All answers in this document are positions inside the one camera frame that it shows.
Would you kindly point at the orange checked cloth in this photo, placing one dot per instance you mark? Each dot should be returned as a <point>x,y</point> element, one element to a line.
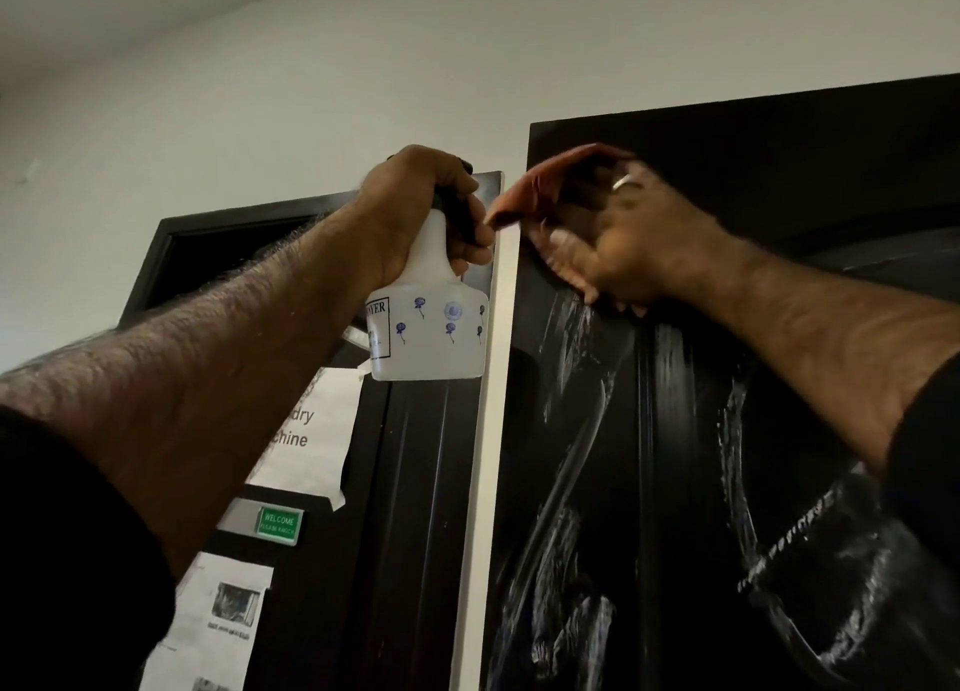
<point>529,180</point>

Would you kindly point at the person's left hand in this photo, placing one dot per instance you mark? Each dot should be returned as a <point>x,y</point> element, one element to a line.
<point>405,195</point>

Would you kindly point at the person's right forearm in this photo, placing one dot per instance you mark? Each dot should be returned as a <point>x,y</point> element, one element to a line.
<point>825,338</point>

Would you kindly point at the dark wooden side door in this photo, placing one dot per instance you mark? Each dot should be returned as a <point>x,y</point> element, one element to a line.
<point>225,218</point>

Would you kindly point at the black laundry room door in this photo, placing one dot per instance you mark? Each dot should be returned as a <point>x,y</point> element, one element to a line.
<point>315,600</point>

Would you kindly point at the white spray bottle black trigger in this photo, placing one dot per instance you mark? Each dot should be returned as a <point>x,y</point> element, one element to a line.
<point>435,353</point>

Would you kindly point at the black wooden door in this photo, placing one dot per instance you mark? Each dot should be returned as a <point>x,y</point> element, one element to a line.
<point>825,150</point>

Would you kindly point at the white taped paper sign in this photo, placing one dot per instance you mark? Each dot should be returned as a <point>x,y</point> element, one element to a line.
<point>315,462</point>

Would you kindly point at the person's left forearm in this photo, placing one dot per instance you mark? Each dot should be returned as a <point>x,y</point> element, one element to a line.
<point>210,383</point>

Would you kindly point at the black sleeve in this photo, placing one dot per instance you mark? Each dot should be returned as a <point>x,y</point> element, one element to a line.
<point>930,450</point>
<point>75,563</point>

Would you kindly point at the black right sleeve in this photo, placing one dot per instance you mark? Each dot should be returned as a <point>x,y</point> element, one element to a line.
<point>930,450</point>

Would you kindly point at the printed paper notice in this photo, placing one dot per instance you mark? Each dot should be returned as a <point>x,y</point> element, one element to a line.
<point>199,645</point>

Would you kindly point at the person's right hand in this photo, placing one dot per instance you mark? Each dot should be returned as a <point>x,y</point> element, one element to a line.
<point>645,240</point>

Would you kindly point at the black left sleeve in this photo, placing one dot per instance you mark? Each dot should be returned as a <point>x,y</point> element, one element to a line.
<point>75,563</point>

